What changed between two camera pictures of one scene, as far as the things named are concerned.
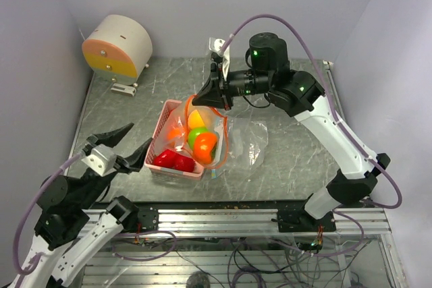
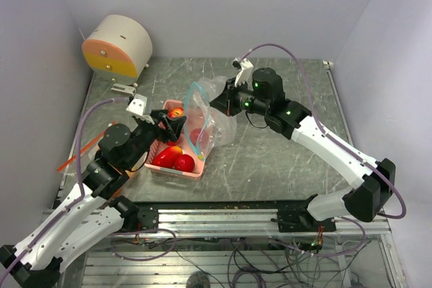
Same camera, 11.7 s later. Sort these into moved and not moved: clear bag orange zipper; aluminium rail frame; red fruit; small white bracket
Moved: clear bag orange zipper
Not moved: aluminium rail frame; red fruit; small white bracket
